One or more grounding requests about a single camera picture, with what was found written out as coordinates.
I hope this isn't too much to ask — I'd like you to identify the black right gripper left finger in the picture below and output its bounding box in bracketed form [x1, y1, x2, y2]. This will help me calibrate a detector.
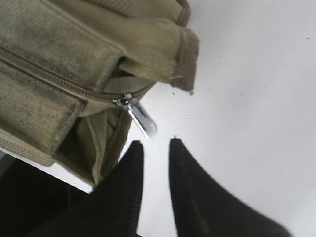
[29, 141, 144, 237]

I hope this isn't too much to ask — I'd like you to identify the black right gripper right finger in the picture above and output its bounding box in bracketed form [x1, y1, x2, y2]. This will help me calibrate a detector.
[169, 139, 292, 237]

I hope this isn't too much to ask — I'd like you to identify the silver metal zipper pull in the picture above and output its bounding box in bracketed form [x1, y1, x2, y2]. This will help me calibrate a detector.
[113, 94, 158, 138]

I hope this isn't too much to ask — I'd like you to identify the olive yellow canvas bag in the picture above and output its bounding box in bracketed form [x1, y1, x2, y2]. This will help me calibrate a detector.
[0, 0, 199, 186]

